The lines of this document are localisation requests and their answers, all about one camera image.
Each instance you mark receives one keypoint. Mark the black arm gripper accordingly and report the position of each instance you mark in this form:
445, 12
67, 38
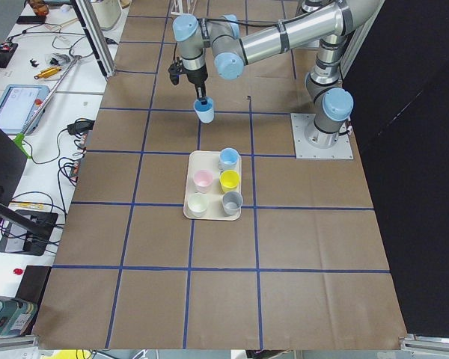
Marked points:
195, 76

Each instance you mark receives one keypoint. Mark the light blue cup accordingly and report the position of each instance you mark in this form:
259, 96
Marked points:
205, 111

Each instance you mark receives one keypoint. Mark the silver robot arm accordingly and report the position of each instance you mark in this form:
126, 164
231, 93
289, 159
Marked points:
329, 22

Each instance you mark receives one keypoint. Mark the blue cup on tray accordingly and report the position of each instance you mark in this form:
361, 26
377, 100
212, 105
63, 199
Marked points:
228, 159

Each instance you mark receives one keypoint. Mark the pink cup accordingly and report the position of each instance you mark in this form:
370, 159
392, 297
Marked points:
203, 180

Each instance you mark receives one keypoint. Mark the yellow cup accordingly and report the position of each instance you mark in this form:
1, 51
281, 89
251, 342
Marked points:
229, 180

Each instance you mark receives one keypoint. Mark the pale green cup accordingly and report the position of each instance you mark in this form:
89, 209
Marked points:
197, 205

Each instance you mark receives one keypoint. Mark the grey cup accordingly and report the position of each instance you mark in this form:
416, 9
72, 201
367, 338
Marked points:
232, 202

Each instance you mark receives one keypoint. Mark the cream white tray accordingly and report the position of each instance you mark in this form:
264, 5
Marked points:
213, 186

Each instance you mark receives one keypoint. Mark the brown paper table cover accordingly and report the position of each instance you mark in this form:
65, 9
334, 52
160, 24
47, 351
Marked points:
191, 235

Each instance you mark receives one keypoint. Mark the teach pendant tablet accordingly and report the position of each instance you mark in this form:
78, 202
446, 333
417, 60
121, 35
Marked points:
17, 105

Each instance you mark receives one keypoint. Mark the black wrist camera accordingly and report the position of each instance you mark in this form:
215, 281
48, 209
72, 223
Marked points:
174, 72

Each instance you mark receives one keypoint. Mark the white wire cup rack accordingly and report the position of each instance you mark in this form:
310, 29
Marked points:
180, 7

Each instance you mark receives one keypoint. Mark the aluminium frame post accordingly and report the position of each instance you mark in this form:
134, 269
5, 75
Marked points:
91, 27

